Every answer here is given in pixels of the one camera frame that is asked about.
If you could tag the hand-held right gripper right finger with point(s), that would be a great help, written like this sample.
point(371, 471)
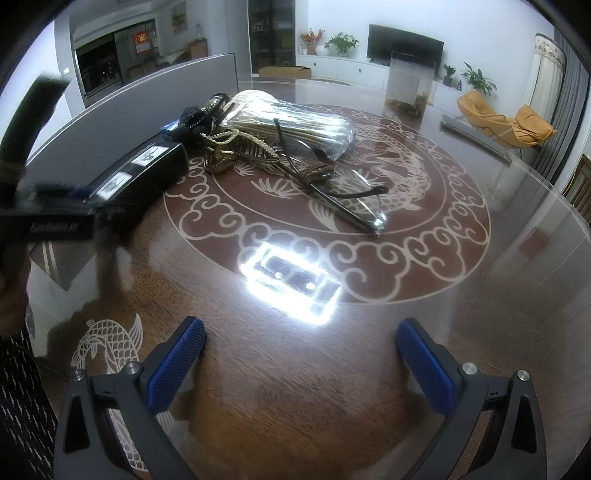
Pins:
point(427, 369)

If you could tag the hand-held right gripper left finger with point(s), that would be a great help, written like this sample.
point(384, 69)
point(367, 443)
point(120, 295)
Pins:
point(178, 364)

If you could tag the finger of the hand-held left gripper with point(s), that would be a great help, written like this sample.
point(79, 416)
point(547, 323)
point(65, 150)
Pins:
point(60, 190)

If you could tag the black box with white labels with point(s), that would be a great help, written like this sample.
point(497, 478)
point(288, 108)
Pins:
point(152, 184)

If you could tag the long grey cardboard box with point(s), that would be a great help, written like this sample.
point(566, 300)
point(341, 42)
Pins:
point(138, 106)

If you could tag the clear bag of wooden sticks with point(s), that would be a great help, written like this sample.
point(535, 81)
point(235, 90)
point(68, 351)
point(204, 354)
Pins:
point(286, 120)

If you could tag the blue and white box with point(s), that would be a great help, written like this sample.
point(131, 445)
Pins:
point(171, 131)

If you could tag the clear acrylic box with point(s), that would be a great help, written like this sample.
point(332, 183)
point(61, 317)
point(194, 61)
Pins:
point(286, 277)

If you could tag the black claw hair clip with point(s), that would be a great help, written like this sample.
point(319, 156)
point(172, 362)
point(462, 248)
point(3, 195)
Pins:
point(194, 117)

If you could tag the gold pearl hair comb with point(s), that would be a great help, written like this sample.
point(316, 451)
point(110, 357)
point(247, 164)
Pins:
point(240, 152)

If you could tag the dark wooden chair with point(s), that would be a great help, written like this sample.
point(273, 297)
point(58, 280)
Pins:
point(582, 182)

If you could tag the brown cardboard box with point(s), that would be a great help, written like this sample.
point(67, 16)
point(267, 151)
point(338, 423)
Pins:
point(284, 71)

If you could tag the dark glass display cabinet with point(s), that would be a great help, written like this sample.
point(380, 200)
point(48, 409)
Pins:
point(270, 37)

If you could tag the yellow lounge chair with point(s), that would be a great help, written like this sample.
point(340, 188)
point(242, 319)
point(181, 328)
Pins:
point(485, 113)

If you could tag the clear glass tank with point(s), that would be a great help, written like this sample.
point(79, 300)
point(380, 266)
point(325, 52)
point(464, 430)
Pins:
point(408, 83)

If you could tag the vase of red flowers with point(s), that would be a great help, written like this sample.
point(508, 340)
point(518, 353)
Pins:
point(311, 39)

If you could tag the broad-leaf potted plant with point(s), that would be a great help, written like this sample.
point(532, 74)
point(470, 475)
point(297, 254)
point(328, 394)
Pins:
point(478, 78)

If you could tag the small potted plant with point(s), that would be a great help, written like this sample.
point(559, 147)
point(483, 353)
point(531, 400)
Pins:
point(449, 74)

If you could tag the grey curtain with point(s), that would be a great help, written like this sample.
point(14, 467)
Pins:
point(572, 106)

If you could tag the white television cabinet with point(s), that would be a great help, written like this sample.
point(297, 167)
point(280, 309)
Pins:
point(351, 69)

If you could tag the bushy green potted plant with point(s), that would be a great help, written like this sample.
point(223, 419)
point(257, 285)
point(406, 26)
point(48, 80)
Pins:
point(341, 44)

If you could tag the black television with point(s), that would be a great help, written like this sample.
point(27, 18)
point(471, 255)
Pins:
point(406, 44)

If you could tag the red wall calendar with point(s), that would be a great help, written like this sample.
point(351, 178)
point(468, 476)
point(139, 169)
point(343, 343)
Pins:
point(142, 41)

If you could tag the black frame eyeglasses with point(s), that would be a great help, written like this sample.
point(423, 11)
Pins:
point(351, 214)

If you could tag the framed wall painting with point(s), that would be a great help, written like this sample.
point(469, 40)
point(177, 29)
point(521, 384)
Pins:
point(178, 17)

